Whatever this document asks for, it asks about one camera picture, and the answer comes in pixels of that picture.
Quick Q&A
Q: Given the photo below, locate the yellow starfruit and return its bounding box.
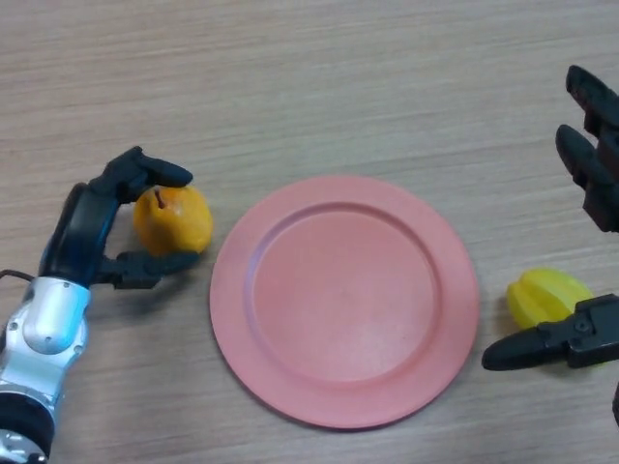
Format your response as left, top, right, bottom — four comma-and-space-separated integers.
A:
506, 267, 608, 369

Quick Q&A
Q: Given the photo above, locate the pink round plate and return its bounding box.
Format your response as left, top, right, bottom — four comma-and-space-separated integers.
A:
209, 175, 482, 430

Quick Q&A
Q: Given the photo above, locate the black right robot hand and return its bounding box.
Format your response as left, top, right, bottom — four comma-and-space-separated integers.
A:
482, 65, 619, 372

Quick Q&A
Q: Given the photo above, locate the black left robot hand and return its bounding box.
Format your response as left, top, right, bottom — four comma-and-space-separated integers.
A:
38, 146, 200, 291

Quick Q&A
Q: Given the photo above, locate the yellow pear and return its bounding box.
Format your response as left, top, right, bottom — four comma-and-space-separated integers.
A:
133, 185, 215, 256

